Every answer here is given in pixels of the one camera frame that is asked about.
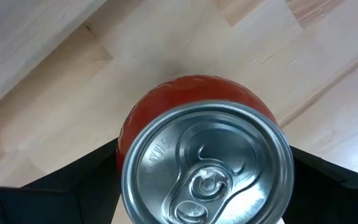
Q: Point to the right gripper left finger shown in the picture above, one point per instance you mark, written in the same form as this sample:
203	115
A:
57	202

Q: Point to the red beverage can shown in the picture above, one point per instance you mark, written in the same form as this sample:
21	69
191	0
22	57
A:
197	149

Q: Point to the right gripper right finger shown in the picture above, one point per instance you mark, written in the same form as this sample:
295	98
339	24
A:
331	199

